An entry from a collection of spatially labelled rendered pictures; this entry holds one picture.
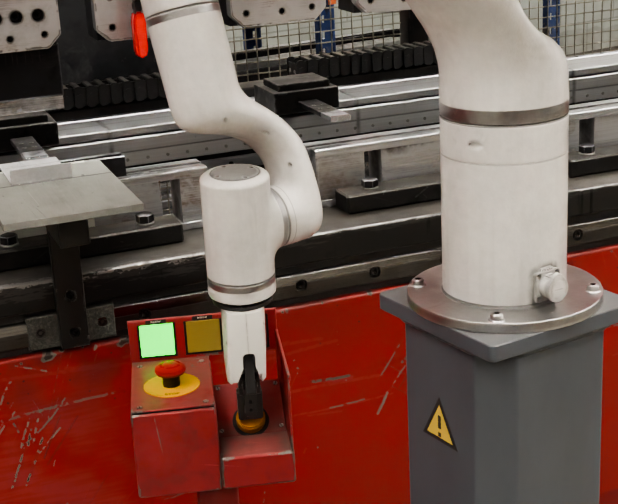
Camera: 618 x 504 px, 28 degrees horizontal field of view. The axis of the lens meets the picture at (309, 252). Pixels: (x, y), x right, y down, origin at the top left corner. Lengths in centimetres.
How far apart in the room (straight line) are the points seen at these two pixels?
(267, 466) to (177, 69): 51
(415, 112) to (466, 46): 120
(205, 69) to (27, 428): 63
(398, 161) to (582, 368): 87
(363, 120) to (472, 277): 112
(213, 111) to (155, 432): 40
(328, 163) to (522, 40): 91
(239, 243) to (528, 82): 49
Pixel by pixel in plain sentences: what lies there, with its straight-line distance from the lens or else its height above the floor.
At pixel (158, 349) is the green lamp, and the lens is 170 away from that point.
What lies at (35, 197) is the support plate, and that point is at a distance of 171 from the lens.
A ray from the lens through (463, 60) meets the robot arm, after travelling 113.
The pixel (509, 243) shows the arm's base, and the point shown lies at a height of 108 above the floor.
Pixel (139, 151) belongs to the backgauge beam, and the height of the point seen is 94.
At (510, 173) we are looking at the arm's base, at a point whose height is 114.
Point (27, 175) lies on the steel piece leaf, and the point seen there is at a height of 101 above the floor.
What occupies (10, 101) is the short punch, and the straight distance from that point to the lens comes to 185.
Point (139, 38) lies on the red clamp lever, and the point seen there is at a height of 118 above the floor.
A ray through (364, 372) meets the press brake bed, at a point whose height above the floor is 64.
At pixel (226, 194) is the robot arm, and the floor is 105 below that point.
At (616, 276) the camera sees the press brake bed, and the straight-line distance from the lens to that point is 216.
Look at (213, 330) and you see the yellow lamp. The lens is 169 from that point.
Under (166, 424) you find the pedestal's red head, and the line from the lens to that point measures 157.
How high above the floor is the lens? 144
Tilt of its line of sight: 19 degrees down
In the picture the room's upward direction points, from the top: 3 degrees counter-clockwise
